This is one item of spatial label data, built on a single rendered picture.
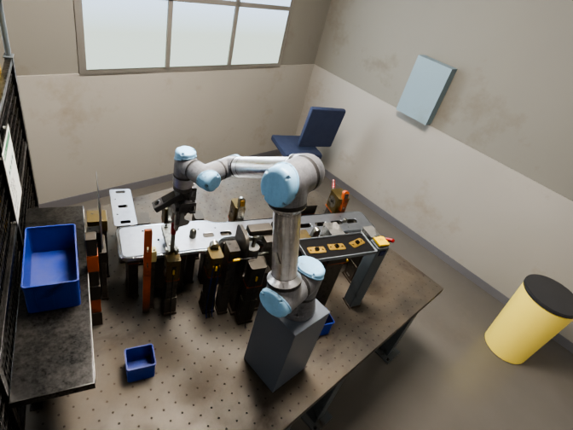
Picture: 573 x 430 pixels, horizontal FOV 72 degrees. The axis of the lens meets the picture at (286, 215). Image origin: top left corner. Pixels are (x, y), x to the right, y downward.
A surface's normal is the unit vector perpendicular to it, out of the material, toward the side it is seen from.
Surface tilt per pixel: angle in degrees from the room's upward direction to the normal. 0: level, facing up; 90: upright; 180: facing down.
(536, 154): 90
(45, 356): 0
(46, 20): 90
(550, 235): 90
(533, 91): 90
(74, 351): 0
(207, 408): 0
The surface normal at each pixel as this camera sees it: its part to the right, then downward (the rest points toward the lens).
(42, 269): 0.23, -0.78
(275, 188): -0.60, 0.23
